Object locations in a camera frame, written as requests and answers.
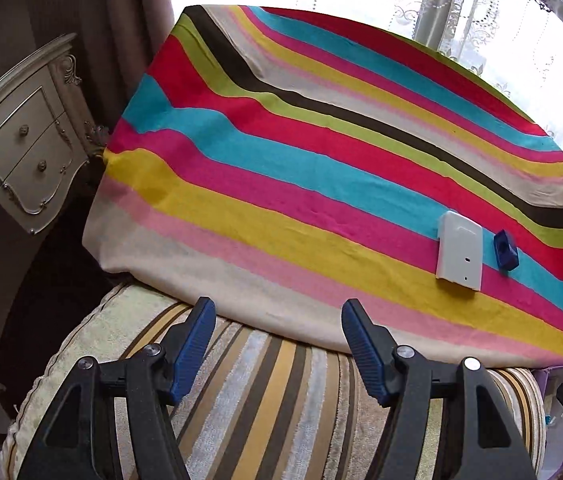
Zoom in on small blue box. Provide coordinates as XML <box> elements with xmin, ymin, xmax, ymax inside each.
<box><xmin>493</xmin><ymin>230</ymin><xmax>519</xmax><ymax>272</ymax></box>

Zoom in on ornate white nightstand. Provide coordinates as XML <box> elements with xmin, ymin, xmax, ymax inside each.
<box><xmin>0</xmin><ymin>32</ymin><xmax>110</xmax><ymax>236</ymax></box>

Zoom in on purple-edged white cardboard box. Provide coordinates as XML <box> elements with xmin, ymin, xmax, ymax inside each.
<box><xmin>536</xmin><ymin>364</ymin><xmax>563</xmax><ymax>461</ymax></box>

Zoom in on flat white box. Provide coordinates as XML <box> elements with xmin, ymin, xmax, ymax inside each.
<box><xmin>435</xmin><ymin>210</ymin><xmax>483</xmax><ymax>292</ymax></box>

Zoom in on heavy drape curtain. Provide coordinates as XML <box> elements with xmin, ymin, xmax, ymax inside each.
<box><xmin>76</xmin><ymin>0</ymin><xmax>175</xmax><ymax>131</ymax></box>

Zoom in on rainbow striped blanket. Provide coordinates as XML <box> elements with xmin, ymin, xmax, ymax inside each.
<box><xmin>84</xmin><ymin>4</ymin><xmax>563</xmax><ymax>368</ymax></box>

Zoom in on white window frame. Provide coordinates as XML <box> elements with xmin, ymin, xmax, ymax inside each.
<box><xmin>414</xmin><ymin>0</ymin><xmax>462</xmax><ymax>56</ymax></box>

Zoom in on beige striped cushion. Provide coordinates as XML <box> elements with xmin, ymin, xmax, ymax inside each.
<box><xmin>9</xmin><ymin>282</ymin><xmax>547</xmax><ymax>480</ymax></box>

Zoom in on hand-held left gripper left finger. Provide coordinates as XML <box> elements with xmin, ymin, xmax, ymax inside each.
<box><xmin>16</xmin><ymin>296</ymin><xmax>218</xmax><ymax>480</ymax></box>

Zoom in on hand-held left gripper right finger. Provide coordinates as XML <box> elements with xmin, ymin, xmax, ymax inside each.
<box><xmin>341</xmin><ymin>299</ymin><xmax>537</xmax><ymax>480</ymax></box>

